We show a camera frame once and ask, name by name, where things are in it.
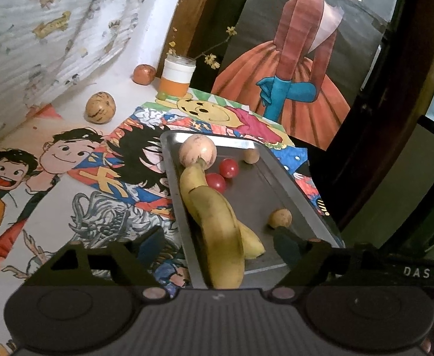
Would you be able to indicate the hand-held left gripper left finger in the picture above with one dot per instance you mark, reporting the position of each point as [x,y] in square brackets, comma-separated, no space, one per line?
[152,246]

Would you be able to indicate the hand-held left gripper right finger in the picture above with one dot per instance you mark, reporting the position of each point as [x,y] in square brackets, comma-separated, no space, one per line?
[287,246]

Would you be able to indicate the small brown round fruit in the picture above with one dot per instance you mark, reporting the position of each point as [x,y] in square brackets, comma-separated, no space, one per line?
[280,218]
[251,156]

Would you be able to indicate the metal tray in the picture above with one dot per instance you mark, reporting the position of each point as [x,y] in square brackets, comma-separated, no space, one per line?
[261,193]

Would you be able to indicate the yellow banana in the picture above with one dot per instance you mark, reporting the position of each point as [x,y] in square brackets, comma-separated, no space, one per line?
[217,222]

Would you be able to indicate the red cherry tomato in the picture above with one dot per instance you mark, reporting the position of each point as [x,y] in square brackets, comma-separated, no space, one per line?
[217,182]
[228,168]

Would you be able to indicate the colourful cartoon printed cloth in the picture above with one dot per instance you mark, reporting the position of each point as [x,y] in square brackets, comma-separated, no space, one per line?
[72,200]

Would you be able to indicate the plain beige round fruit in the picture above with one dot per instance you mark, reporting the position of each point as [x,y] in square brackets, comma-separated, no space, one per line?
[196,150]

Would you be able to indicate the striped beige round fruit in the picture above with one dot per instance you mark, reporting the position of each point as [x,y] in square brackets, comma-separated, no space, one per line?
[100,106]

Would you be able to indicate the orange and white jar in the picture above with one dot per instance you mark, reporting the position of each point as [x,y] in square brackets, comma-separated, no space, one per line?
[176,76]

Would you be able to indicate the red-brown apple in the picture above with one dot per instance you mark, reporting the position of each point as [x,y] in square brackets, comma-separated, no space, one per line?
[144,74]

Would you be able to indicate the yellow flower twig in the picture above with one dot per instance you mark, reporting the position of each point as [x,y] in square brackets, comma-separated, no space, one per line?
[211,59]

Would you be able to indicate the dark wooden frame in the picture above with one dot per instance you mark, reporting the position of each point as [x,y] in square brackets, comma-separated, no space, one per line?
[387,118]

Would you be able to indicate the wall poster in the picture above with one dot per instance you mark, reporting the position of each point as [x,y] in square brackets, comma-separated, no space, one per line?
[313,81]

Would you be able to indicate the brown wooden post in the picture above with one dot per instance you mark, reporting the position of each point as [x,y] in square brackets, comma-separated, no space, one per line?
[198,7]

